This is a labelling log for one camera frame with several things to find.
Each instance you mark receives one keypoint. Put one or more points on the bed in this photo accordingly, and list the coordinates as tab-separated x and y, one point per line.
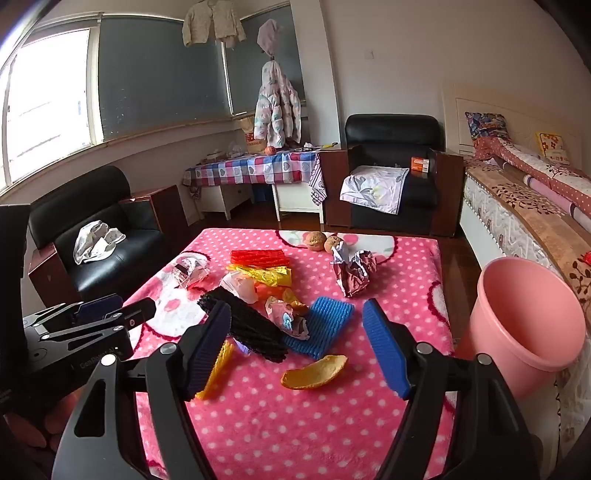
480	203

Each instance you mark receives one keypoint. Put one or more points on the white pink plastic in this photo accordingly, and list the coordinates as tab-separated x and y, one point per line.
240	286

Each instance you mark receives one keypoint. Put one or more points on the blue foam fruit net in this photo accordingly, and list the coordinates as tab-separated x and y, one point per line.
323	323

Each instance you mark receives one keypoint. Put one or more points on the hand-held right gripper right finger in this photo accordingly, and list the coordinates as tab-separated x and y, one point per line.
385	350

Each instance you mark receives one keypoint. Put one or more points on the brown floral bed cover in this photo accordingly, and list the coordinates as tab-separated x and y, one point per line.
521	203

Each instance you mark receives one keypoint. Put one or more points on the pink polka dot blanket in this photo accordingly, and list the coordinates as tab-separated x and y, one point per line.
277	424

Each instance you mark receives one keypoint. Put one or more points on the yellow lemon print wrapper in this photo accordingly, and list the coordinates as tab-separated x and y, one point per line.
272	276

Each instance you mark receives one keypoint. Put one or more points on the colourful cartoon wrapper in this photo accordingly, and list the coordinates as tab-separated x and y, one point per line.
284	318

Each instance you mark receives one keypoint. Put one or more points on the brown paper bag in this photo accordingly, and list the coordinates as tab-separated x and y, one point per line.
247	134

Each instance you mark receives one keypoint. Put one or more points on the checkered tablecloth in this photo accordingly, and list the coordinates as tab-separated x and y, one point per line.
258	168

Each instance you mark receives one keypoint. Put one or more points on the small orange peel piece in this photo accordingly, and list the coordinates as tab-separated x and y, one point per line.
295	302

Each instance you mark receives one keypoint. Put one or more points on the large orange peel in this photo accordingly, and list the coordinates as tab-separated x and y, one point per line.
318	369

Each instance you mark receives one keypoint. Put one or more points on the window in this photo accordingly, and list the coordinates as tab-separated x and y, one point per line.
46	101

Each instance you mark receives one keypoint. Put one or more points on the clear plastic packet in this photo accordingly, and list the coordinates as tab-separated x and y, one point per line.
189	270

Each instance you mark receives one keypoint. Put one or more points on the crumpled red white wrapper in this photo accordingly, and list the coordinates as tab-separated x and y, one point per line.
353	277

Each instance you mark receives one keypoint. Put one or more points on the red floral quilt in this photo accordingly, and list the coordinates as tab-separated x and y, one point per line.
540	170

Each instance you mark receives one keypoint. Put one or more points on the orange box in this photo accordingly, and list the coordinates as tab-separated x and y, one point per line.
420	166

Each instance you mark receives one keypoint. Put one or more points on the red mesh sponge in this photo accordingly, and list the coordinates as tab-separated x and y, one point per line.
258	257

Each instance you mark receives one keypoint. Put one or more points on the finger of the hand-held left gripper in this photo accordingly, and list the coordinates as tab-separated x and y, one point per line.
99	307
134	316

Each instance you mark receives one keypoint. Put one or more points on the yellow floral pillow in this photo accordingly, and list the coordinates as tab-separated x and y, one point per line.
550	145

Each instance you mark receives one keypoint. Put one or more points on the beige hanging jacket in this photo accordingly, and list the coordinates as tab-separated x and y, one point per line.
207	23

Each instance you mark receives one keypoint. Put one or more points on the colourful cartoon pillow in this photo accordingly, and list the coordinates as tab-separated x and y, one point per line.
487	124

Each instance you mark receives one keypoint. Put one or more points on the black leather armchair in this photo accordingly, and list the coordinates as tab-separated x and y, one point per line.
92	203
392	134

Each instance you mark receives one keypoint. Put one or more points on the pink hat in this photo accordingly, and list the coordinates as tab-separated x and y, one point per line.
268	37

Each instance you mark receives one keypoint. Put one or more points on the walnut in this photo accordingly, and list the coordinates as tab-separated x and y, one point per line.
332	243
314	241

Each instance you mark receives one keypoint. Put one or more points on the grey roller blind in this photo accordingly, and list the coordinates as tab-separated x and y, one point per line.
161	74
249	69

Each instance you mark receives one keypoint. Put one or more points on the floral white cloth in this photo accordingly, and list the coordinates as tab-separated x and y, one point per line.
374	189

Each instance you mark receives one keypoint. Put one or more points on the white headboard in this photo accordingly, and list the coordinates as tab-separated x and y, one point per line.
521	115

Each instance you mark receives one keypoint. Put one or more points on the pink plastic bucket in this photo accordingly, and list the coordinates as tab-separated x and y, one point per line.
508	300

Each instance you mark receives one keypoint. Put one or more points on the white table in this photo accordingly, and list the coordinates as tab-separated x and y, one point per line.
295	198

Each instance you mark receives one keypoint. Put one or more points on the white patterned cloth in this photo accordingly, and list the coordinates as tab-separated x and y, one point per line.
94	242

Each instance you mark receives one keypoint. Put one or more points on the black foam fruit net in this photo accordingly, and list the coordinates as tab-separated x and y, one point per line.
254	327

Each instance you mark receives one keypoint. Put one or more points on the yellow foam fruit net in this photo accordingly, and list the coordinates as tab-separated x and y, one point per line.
221	364

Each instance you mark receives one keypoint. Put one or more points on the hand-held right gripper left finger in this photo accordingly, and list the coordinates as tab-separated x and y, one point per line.
210	344

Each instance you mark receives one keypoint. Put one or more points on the pastel puffer jacket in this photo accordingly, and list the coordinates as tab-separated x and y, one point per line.
277	110

